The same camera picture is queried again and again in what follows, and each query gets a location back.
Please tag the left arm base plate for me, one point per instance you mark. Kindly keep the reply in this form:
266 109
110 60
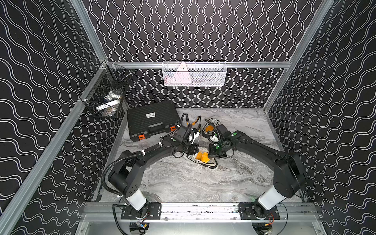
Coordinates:
141 211

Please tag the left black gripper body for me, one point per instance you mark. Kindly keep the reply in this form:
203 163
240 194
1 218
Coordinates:
193 150

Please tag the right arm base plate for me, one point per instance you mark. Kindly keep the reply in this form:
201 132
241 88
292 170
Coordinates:
254 211

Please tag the aluminium front rail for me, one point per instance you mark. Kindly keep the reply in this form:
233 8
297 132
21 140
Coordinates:
199 212

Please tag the white items in black basket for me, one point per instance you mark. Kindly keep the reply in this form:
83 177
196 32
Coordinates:
110 104

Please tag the white wire wall basket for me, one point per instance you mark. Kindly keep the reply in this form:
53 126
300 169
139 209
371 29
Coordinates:
203 73

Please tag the pink triangular card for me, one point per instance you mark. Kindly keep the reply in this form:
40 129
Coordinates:
181 76

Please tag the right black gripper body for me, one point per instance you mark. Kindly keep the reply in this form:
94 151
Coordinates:
217 150

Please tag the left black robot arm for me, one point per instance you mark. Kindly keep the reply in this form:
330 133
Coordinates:
123 177

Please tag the black plastic tool case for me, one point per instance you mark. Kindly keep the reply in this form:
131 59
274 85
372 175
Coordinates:
150 120

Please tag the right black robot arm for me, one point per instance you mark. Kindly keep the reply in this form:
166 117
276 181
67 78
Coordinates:
289 174

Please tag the black wire wall basket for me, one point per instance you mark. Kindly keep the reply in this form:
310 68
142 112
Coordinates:
115 78

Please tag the yellow handled pliers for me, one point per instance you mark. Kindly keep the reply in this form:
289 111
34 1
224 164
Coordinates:
195 121

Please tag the black white sneaker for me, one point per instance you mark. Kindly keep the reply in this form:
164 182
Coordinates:
212 164
215 122

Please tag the yellow insole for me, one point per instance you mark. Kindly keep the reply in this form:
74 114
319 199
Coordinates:
208 128
203 157

